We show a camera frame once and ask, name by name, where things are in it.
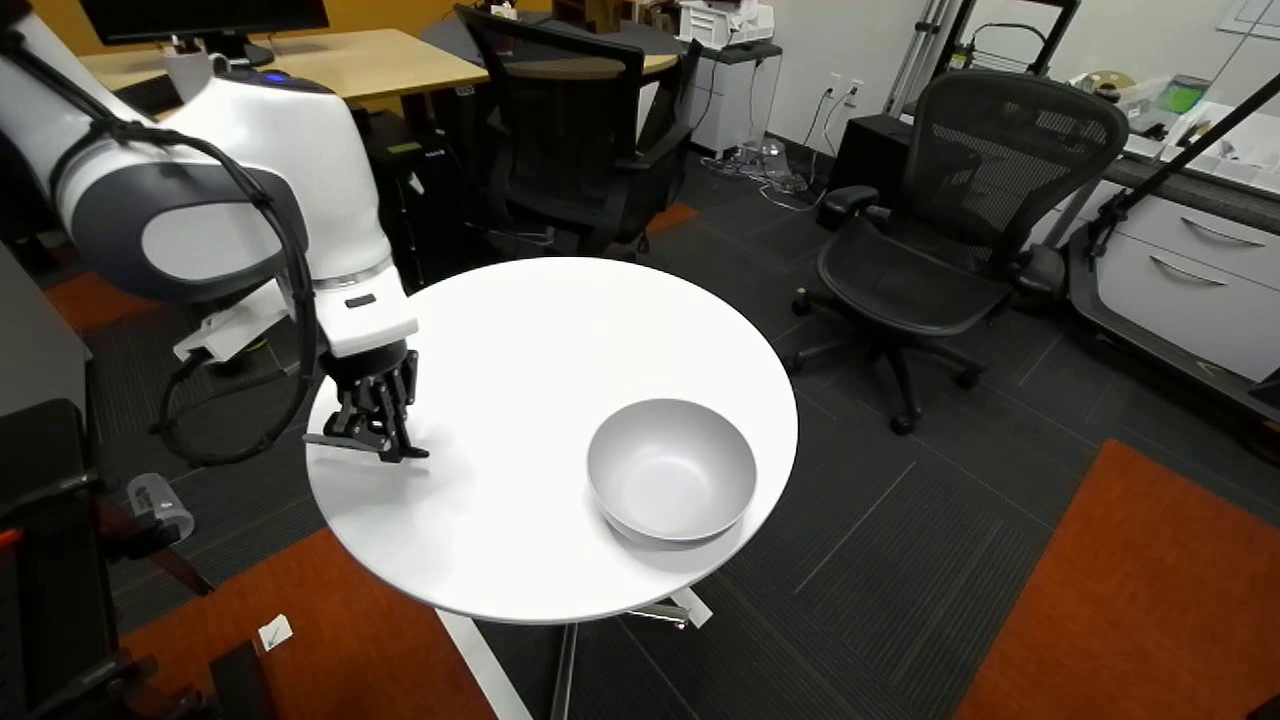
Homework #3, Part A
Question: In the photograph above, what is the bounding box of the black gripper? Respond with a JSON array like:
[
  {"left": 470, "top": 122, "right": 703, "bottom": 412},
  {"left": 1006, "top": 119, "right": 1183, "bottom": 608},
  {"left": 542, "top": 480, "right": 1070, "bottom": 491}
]
[{"left": 316, "top": 336, "right": 432, "bottom": 464}]

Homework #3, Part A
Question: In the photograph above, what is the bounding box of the small white floor item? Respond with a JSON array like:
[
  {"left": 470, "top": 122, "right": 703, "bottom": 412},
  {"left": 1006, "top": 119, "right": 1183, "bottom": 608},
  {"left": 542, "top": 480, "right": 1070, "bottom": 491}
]
[{"left": 253, "top": 610, "right": 299, "bottom": 661}]

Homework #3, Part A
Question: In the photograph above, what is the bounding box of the white table base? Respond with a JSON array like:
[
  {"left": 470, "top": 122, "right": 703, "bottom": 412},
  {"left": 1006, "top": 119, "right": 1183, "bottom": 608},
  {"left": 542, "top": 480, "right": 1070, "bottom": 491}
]
[{"left": 432, "top": 581, "right": 721, "bottom": 720}]

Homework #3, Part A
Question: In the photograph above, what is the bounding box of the white bowl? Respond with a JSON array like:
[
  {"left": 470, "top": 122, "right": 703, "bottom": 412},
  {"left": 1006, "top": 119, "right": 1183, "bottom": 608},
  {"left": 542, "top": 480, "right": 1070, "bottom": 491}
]
[{"left": 584, "top": 397, "right": 766, "bottom": 546}]

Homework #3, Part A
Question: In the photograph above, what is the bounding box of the black padded office chair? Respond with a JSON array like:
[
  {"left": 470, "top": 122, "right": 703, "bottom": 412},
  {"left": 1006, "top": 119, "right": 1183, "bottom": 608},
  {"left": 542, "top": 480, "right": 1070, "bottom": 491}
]
[{"left": 458, "top": 4, "right": 703, "bottom": 263}]

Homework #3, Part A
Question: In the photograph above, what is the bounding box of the grey metal mounting plate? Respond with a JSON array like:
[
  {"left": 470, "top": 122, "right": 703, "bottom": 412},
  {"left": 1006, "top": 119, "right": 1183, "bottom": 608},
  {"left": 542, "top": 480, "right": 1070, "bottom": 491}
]
[{"left": 0, "top": 245, "right": 95, "bottom": 449}]

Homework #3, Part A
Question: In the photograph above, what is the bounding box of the wooden desk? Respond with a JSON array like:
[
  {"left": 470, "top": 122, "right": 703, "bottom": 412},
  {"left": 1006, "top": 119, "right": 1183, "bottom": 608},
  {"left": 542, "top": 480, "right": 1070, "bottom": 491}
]
[{"left": 77, "top": 25, "right": 491, "bottom": 103}]

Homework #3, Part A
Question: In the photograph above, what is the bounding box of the black computer monitor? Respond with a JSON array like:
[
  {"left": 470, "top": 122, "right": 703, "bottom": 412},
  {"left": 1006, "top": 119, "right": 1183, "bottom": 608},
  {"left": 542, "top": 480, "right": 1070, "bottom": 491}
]
[{"left": 77, "top": 0, "right": 334, "bottom": 71}]

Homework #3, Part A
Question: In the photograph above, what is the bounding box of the small white cabinet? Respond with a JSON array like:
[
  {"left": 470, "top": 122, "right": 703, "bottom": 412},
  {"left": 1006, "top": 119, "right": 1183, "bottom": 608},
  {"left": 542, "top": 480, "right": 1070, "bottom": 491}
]
[{"left": 689, "top": 41, "right": 787, "bottom": 164}]

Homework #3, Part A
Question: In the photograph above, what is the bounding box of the white printer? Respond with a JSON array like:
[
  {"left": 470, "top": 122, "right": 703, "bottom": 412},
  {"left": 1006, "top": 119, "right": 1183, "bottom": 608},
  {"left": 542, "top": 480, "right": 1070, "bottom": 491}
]
[{"left": 672, "top": 0, "right": 782, "bottom": 57}]

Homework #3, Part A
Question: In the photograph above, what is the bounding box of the black computer box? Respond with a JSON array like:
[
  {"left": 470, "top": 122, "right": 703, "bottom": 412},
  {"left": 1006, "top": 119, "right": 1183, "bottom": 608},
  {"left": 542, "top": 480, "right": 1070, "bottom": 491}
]
[{"left": 828, "top": 110, "right": 939, "bottom": 233}]

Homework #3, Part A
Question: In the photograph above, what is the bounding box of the black mesh office chair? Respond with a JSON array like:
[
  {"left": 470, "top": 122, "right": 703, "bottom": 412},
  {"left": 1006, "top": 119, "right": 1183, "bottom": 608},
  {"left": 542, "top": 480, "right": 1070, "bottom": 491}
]
[{"left": 786, "top": 66, "right": 1138, "bottom": 438}]

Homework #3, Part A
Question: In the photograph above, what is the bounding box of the white drawer cabinet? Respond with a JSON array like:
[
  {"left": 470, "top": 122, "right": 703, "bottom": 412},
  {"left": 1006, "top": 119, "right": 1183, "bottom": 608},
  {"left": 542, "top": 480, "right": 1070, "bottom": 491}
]
[{"left": 1090, "top": 183, "right": 1280, "bottom": 393}]

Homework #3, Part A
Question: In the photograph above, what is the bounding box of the black slanted stand pole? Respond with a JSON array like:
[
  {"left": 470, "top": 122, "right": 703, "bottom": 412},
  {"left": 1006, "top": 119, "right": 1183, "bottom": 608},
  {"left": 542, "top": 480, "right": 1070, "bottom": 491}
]
[{"left": 1084, "top": 71, "right": 1280, "bottom": 261}]

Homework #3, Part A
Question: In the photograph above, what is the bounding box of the green desk item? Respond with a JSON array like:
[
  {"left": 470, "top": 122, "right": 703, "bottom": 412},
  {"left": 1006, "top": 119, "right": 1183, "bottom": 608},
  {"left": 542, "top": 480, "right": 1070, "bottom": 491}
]
[{"left": 1154, "top": 71, "right": 1215, "bottom": 119}]

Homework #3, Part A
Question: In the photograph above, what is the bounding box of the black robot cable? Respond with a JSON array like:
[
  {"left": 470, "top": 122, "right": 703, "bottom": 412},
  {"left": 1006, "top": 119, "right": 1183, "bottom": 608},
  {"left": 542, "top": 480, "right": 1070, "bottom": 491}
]
[{"left": 0, "top": 31, "right": 338, "bottom": 473}]

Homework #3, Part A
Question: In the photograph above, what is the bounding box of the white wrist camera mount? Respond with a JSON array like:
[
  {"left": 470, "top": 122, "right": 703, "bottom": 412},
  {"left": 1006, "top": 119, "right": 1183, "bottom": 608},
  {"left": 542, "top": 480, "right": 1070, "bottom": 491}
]
[{"left": 168, "top": 278, "right": 299, "bottom": 371}]

